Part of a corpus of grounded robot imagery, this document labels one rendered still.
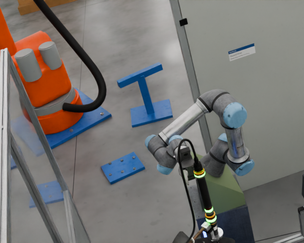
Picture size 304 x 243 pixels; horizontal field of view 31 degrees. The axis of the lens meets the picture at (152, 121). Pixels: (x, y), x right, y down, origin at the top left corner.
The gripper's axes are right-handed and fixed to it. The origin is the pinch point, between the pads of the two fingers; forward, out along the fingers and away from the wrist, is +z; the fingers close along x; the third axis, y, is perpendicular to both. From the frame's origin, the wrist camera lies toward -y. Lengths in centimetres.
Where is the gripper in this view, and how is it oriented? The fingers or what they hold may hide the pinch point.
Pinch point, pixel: (195, 179)
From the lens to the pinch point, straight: 242.8
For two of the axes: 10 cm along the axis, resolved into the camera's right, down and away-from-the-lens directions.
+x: -9.5, 3.2, -0.5
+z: 2.1, 5.0, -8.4
